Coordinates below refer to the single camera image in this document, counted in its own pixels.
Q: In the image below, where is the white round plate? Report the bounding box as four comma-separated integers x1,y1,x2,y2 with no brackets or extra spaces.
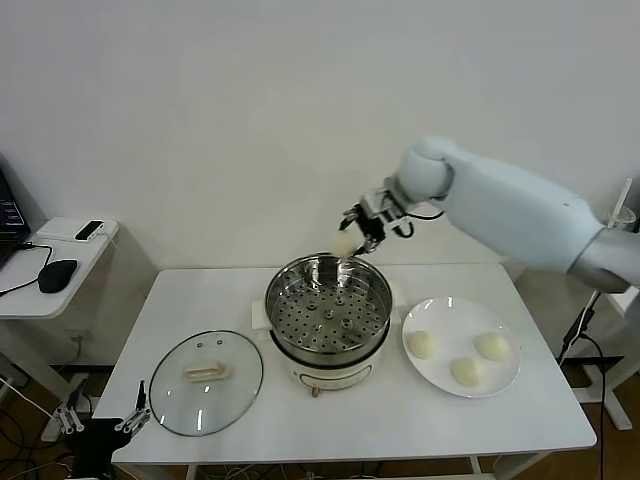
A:
401,297,521,400

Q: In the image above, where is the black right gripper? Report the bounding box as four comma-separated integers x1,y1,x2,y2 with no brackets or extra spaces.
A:
339,188,407,257

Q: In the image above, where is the flat white box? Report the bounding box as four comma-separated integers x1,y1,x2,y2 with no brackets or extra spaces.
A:
35,216,109,245

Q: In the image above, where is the black laptop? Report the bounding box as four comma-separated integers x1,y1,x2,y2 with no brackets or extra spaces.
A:
0,153,33,274

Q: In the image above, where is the glass lid with cream handle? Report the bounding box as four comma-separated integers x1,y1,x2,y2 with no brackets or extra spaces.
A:
148,329,265,438

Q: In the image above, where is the white side table with laptop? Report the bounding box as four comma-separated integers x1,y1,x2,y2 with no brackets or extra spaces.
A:
0,216,121,445

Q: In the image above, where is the white side table with cup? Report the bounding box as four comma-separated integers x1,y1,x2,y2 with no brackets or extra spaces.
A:
582,285,640,432

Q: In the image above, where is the black laptop cable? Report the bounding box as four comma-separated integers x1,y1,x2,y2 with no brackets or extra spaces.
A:
0,241,54,298

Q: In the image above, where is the white steamed baozi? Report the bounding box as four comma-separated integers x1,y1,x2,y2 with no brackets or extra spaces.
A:
473,332,512,362
406,330,439,360
331,230,362,257
448,356,487,391

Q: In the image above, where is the perforated steel steamer basket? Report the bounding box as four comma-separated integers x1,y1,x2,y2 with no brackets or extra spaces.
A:
263,253,395,366

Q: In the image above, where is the black computer mouse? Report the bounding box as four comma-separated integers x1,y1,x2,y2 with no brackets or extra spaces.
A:
38,259,80,295

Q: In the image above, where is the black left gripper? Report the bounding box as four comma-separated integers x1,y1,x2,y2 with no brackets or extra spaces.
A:
53,379,153,480

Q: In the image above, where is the thin black hanging cable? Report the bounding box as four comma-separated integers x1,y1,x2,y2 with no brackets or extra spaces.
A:
574,333,609,480

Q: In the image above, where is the black cable with inline adapter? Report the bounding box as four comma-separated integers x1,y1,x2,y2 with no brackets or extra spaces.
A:
555,289,601,369

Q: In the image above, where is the small white black device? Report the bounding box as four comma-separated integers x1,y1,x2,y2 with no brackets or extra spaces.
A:
74,219,107,245

